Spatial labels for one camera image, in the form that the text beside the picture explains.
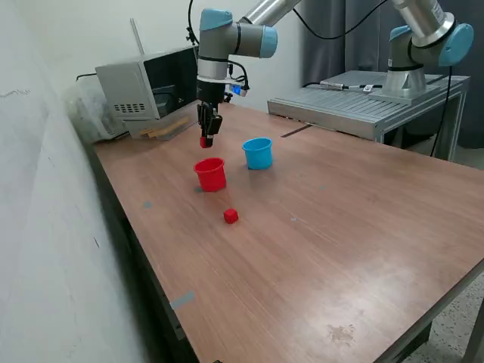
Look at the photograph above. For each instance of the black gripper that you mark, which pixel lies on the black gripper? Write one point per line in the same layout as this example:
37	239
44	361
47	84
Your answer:
210	91

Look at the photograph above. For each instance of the red cube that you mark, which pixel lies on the red cube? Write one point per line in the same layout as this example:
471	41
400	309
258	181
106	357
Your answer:
204	143
230	216

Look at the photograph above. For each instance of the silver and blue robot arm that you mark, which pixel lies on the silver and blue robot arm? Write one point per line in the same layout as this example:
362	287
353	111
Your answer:
227	38

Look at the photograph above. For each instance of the aluminium robot base table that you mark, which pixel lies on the aluminium robot base table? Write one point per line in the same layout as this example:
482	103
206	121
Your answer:
340	104

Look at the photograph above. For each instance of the clear acrylic stand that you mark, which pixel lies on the clear acrylic stand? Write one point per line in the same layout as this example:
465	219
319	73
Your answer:
189	113

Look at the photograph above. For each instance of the light wooden stick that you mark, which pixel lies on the light wooden stick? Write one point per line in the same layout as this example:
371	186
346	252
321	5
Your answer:
166	128

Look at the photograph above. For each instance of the red plastic cup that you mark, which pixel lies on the red plastic cup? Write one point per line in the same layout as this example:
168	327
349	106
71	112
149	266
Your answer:
211	177

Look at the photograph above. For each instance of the blue plastic cup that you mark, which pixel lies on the blue plastic cup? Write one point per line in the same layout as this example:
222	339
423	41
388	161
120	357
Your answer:
258	157

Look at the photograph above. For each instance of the silver microwave oven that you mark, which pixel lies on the silver microwave oven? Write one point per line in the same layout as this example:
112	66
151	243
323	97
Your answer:
125	87

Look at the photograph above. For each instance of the thin white rod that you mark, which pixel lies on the thin white rod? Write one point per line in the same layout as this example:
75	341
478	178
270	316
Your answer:
137	38

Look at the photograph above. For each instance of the clear plastic bag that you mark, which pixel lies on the clear plastic bag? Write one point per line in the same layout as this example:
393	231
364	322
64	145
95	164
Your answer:
89	117

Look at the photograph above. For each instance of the grey curtain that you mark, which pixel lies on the grey curtain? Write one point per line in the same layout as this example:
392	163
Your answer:
340	56

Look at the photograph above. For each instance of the long grey tape strip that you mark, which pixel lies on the long grey tape strip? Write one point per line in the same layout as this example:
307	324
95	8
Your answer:
182	300

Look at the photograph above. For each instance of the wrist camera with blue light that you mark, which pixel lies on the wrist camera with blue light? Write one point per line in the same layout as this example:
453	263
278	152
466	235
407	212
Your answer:
237	90

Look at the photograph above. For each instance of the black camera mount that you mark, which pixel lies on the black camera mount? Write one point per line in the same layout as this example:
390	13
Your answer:
189	36

